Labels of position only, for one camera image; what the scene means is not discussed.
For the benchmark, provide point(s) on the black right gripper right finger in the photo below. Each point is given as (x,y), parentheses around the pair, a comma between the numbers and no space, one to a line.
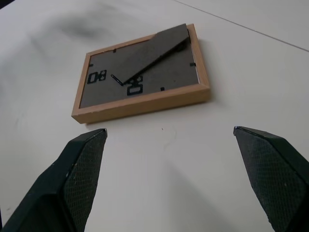
(270,174)

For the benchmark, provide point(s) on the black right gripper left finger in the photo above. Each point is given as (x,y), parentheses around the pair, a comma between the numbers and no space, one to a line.
(60,183)

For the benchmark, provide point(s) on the wooden picture frame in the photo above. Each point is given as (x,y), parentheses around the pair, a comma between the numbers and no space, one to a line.
(140,79)

